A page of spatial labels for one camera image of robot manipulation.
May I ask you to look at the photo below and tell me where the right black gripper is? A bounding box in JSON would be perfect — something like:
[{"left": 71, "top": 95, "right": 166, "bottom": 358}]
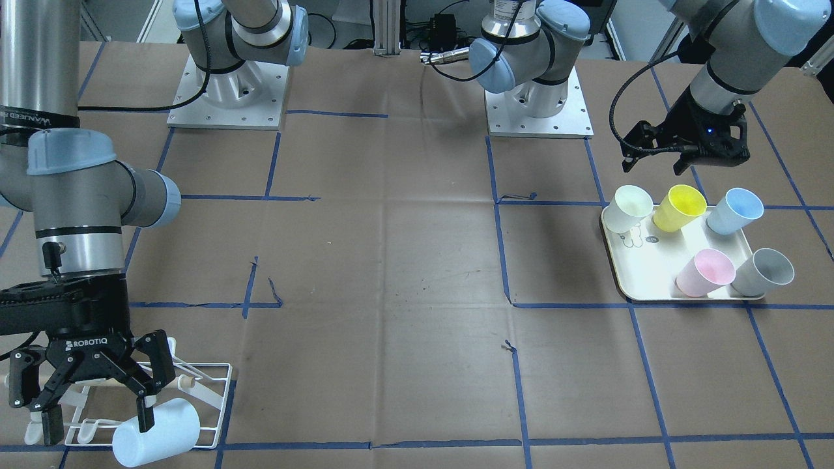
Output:
[{"left": 9, "top": 270, "right": 175, "bottom": 446}]

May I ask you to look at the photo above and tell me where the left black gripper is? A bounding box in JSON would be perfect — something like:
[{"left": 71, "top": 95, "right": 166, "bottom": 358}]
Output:
[{"left": 620, "top": 89, "right": 750, "bottom": 176}]

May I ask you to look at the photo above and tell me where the cream plastic cup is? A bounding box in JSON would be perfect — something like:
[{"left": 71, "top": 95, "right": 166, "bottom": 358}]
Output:
[{"left": 603, "top": 185, "right": 654, "bottom": 233}]

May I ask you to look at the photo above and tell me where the light blue plastic cup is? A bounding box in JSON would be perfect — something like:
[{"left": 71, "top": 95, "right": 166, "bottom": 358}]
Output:
[{"left": 112, "top": 398, "right": 201, "bottom": 467}]

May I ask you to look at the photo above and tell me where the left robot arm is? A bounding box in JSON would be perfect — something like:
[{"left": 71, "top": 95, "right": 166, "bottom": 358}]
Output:
[{"left": 468, "top": 1, "right": 832, "bottom": 175}]

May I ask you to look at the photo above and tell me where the yellow plastic cup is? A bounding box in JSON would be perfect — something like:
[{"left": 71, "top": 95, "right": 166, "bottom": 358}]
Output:
[{"left": 652, "top": 184, "right": 707, "bottom": 233}]

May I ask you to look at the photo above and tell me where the pink plastic cup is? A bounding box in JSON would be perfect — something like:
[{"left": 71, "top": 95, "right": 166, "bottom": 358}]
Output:
[{"left": 675, "top": 248, "right": 736, "bottom": 298}]

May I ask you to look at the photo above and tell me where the grey plastic cup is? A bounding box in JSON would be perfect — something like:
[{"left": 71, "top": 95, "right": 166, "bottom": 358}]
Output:
[{"left": 732, "top": 248, "right": 795, "bottom": 297}]

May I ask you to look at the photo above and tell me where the cream serving tray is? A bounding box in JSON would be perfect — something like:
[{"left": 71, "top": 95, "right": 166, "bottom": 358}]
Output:
[{"left": 601, "top": 207, "right": 753, "bottom": 302}]

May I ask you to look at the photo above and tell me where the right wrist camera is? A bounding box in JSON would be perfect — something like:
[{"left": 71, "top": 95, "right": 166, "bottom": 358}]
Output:
[{"left": 1, "top": 280, "right": 72, "bottom": 335}]

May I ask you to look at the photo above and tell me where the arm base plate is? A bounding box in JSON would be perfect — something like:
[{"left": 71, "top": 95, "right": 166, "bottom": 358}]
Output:
[
  {"left": 485, "top": 68, "right": 595, "bottom": 139},
  {"left": 167, "top": 61, "right": 290, "bottom": 131}
]

